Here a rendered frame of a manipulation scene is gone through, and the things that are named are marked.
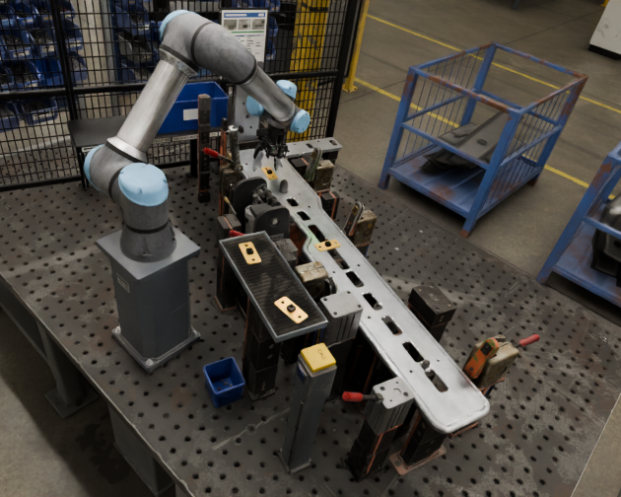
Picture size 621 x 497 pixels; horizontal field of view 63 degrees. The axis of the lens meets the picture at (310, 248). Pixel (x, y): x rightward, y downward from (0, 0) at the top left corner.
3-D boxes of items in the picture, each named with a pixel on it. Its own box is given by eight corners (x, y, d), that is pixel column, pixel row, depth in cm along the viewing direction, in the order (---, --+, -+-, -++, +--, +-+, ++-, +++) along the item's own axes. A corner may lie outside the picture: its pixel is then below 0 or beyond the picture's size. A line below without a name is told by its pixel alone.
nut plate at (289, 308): (309, 317, 122) (309, 313, 121) (297, 323, 120) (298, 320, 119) (285, 297, 126) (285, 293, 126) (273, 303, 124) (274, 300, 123)
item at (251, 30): (264, 78, 234) (270, 7, 214) (218, 82, 224) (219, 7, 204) (262, 76, 235) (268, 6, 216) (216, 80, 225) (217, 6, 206)
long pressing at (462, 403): (502, 407, 131) (505, 403, 130) (436, 440, 121) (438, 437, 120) (274, 147, 218) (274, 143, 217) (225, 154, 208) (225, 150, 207)
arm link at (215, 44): (241, 27, 122) (318, 113, 166) (210, 13, 127) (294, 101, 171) (215, 69, 123) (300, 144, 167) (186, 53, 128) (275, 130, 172)
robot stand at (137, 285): (148, 373, 157) (138, 280, 132) (111, 334, 167) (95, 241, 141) (201, 338, 170) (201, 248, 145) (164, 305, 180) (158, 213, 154)
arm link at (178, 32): (103, 200, 131) (209, 13, 127) (70, 175, 137) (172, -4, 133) (135, 211, 141) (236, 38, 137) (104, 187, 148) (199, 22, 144)
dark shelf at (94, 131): (289, 128, 231) (290, 122, 229) (76, 154, 191) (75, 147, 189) (269, 106, 245) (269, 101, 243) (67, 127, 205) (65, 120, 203)
